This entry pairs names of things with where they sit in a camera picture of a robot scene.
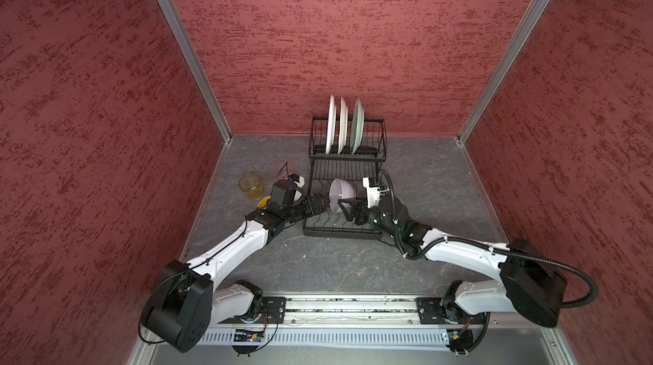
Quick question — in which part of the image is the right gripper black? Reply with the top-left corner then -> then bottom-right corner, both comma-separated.
337,196 -> 399,240

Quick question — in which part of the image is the lavender ceramic bowl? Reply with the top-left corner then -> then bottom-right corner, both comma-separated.
329,179 -> 356,213

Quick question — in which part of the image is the pink glass cup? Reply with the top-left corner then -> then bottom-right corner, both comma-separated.
277,160 -> 295,179

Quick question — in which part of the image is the yellow bowl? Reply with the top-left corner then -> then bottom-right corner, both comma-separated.
257,196 -> 270,209

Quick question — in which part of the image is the amber glass cup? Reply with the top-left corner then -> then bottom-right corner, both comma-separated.
238,173 -> 264,201

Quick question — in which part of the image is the white plate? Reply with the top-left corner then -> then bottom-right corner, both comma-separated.
325,96 -> 337,154
338,98 -> 349,154

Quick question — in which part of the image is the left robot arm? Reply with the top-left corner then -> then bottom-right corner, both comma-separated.
138,180 -> 329,352

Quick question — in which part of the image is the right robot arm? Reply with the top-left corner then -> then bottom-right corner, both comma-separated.
338,197 -> 567,328

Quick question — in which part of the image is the pale green plate right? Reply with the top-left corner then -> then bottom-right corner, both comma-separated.
350,98 -> 365,154

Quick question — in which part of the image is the left corner aluminium profile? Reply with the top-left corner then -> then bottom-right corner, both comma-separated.
156,0 -> 233,145

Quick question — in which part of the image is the corner aluminium profile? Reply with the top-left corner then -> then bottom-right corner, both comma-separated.
457,0 -> 551,147
156,0 -> 233,145

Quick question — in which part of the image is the right corner aluminium profile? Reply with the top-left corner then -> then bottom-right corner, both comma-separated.
457,0 -> 551,147

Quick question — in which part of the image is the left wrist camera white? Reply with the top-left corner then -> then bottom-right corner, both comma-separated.
287,174 -> 305,200

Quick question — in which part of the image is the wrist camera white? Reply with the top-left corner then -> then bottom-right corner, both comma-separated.
362,177 -> 381,209
287,174 -> 305,200

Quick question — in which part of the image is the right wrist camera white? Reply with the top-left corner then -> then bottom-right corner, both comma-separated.
362,177 -> 381,209

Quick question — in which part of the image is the black wire dish rack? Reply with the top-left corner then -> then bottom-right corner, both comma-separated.
303,117 -> 387,240

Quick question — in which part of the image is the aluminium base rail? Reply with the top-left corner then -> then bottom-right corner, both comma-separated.
147,293 -> 552,329

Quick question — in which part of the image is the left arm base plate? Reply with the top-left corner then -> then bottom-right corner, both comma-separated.
241,296 -> 287,324

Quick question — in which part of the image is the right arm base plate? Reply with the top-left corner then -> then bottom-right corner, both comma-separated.
416,297 -> 485,326

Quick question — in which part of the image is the white slotted cable duct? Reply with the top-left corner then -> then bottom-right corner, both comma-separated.
198,328 -> 449,351

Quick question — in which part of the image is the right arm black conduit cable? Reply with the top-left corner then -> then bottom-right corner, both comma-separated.
376,169 -> 600,309

